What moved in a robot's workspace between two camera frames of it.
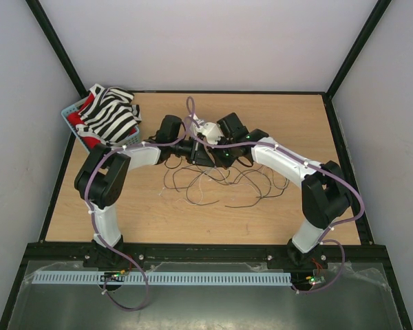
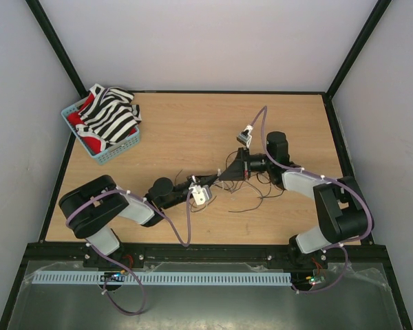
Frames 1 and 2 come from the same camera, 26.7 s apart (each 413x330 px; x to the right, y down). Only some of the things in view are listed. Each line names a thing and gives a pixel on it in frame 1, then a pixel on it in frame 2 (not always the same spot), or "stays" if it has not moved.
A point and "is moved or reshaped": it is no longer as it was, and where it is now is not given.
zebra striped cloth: x=109 y=115 stays
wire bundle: x=200 y=186 is moved or reshaped
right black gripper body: x=226 y=156 -> x=245 y=156
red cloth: x=76 y=119 stays
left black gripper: x=199 y=156 -> x=207 y=181
